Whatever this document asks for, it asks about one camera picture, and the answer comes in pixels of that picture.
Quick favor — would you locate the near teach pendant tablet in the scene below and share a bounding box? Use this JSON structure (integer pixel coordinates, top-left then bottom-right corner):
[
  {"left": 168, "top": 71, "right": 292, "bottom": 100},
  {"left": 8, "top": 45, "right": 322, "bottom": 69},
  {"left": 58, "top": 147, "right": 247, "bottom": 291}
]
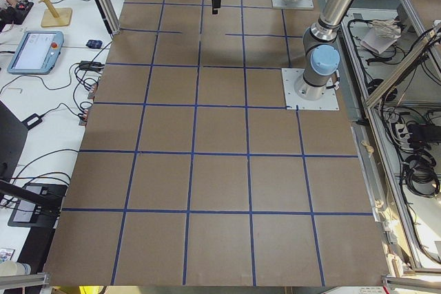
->
[{"left": 7, "top": 31, "right": 64, "bottom": 75}]

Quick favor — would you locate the small blue device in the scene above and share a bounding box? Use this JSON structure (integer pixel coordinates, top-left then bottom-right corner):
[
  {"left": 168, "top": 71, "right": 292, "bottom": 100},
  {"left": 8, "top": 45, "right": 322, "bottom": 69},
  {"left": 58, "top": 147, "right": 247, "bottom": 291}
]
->
[{"left": 85, "top": 39, "right": 103, "bottom": 49}]

